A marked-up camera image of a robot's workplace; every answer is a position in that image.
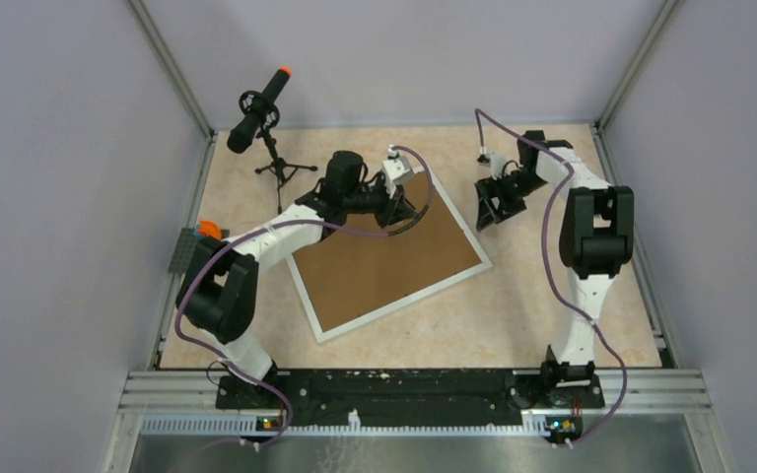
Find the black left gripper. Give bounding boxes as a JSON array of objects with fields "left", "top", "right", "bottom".
[{"left": 343, "top": 176, "right": 417, "bottom": 229}]

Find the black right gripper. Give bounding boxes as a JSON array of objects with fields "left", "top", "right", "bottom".
[{"left": 473, "top": 170, "right": 546, "bottom": 231}]

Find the white picture frame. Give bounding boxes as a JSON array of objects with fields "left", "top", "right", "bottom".
[{"left": 285, "top": 168, "right": 494, "bottom": 345}]

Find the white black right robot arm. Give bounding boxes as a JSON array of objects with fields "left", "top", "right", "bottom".
[{"left": 475, "top": 130, "right": 635, "bottom": 406}]

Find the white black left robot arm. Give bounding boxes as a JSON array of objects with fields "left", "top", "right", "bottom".
[{"left": 175, "top": 145, "right": 430, "bottom": 408}]

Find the black microphone tripod stand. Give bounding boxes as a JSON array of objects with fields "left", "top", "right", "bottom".
[{"left": 254, "top": 131, "right": 318, "bottom": 214}]

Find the black microphone orange tip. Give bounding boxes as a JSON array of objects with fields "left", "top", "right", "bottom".
[{"left": 227, "top": 66, "right": 292, "bottom": 154}]

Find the orange curved toy block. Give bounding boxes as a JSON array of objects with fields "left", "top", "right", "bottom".
[{"left": 195, "top": 220, "right": 223, "bottom": 240}]

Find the grey lego baseplate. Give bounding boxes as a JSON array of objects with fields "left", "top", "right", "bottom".
[{"left": 168, "top": 228, "right": 197, "bottom": 275}]

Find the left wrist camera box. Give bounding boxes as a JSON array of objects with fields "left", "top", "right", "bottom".
[{"left": 380, "top": 148, "right": 416, "bottom": 197}]

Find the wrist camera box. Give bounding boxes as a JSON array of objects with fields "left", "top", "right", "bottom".
[
  {"left": 477, "top": 152, "right": 508, "bottom": 180},
  {"left": 380, "top": 148, "right": 416, "bottom": 197}
]

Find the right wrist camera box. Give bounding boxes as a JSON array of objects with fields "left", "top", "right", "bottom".
[{"left": 477, "top": 152, "right": 508, "bottom": 180}]

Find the brown frame backing board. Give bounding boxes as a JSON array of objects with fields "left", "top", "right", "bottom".
[{"left": 293, "top": 189, "right": 484, "bottom": 333}]

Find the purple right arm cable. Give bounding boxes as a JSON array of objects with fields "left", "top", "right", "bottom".
[{"left": 474, "top": 107, "right": 629, "bottom": 448}]

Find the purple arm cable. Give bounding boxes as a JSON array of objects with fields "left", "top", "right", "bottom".
[
  {"left": 174, "top": 144, "right": 436, "bottom": 451},
  {"left": 474, "top": 107, "right": 629, "bottom": 448}
]

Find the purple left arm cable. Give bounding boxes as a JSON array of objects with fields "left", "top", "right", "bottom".
[{"left": 174, "top": 144, "right": 436, "bottom": 451}]

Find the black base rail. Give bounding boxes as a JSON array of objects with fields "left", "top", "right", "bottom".
[{"left": 215, "top": 369, "right": 605, "bottom": 428}]

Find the aluminium front rail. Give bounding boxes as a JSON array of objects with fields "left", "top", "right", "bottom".
[{"left": 103, "top": 369, "right": 737, "bottom": 472}]

